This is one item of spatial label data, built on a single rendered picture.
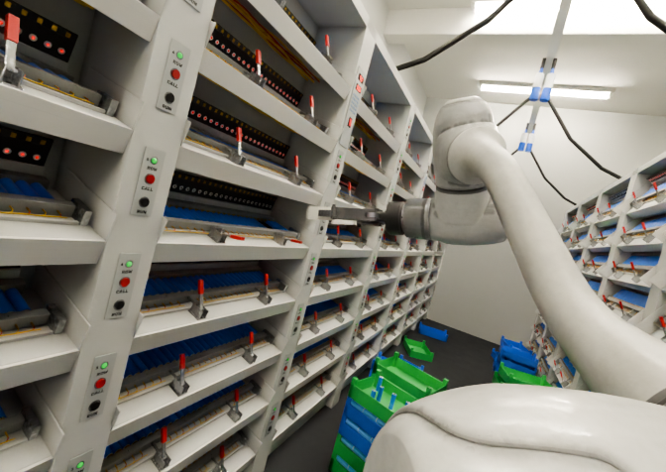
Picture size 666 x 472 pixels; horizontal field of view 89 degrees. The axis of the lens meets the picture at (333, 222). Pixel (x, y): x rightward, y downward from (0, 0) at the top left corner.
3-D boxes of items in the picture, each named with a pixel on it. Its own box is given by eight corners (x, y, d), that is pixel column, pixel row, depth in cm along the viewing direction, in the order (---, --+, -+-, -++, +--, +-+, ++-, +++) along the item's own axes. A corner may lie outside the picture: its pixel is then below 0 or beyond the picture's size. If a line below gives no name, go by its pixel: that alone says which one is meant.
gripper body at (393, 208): (399, 234, 72) (359, 232, 76) (408, 236, 80) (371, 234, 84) (401, 198, 73) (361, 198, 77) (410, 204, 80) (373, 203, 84)
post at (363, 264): (338, 402, 195) (416, 106, 190) (331, 408, 186) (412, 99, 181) (308, 386, 203) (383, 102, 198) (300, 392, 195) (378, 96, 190)
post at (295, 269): (263, 472, 132) (378, 32, 127) (247, 487, 123) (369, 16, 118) (225, 445, 140) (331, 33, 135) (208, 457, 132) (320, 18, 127)
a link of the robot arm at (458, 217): (436, 231, 80) (435, 177, 75) (511, 234, 73) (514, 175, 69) (428, 252, 71) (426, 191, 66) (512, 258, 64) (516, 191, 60)
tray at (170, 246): (303, 259, 121) (316, 235, 120) (147, 262, 67) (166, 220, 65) (265, 230, 129) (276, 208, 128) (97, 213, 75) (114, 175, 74)
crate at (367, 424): (429, 443, 137) (434, 424, 136) (404, 462, 121) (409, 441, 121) (370, 402, 156) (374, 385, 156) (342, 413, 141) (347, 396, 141)
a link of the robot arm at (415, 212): (434, 241, 77) (407, 239, 80) (436, 201, 78) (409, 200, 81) (426, 239, 69) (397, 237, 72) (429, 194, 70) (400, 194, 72)
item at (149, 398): (277, 362, 122) (294, 330, 120) (101, 449, 68) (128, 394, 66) (239, 327, 131) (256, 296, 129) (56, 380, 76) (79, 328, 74)
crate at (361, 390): (434, 424, 136) (439, 406, 136) (409, 441, 121) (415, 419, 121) (374, 385, 156) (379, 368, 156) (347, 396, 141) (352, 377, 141)
